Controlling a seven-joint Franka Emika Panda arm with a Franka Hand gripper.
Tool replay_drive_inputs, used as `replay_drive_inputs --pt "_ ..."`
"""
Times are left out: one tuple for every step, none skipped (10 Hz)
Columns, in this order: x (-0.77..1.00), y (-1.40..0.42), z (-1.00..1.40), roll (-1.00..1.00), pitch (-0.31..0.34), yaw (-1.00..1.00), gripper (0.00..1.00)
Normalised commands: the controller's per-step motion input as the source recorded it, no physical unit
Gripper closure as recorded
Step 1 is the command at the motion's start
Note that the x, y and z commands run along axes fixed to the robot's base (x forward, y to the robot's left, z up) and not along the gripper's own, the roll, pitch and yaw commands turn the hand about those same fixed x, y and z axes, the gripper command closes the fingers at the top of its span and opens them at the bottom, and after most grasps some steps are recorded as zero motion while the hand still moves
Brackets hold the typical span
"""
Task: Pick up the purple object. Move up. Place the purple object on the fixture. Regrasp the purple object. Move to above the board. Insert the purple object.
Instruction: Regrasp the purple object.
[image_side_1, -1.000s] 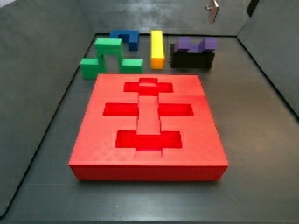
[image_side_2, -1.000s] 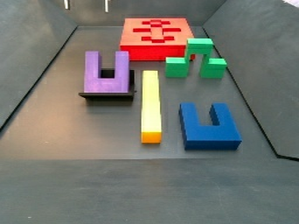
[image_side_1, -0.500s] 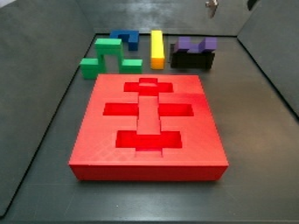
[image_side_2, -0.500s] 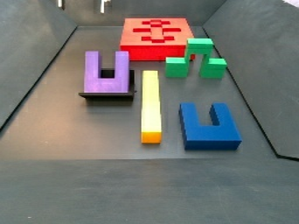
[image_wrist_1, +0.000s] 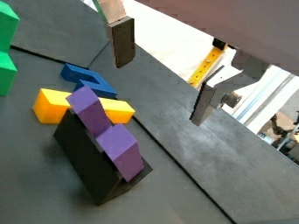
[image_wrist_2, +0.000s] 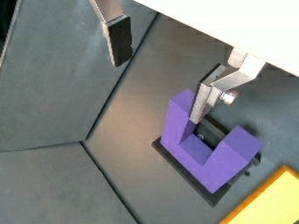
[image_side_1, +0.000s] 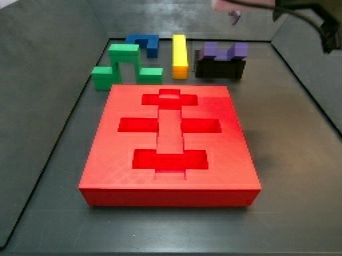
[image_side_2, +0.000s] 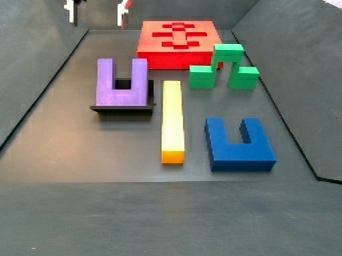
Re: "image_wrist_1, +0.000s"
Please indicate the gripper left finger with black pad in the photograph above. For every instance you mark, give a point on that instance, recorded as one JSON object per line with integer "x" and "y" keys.
{"x": 121, "y": 27}

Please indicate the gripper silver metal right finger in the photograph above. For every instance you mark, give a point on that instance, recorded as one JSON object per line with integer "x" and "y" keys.
{"x": 213, "y": 95}

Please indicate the purple U-shaped block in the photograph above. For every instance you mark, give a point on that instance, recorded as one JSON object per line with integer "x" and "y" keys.
{"x": 114, "y": 137}

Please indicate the black angled fixture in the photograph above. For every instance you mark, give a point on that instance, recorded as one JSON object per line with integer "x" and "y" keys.
{"x": 90, "y": 161}

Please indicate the yellow perforated metal bar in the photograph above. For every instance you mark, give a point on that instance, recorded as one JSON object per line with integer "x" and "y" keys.
{"x": 205, "y": 67}

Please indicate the blue U-shaped block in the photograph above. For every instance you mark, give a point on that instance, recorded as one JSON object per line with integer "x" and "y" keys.
{"x": 85, "y": 77}

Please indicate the green arch-shaped block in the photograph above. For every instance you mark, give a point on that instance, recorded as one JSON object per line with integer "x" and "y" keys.
{"x": 9, "y": 25}

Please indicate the yellow long bar block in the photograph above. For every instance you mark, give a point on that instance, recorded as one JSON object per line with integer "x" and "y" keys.
{"x": 51, "y": 105}

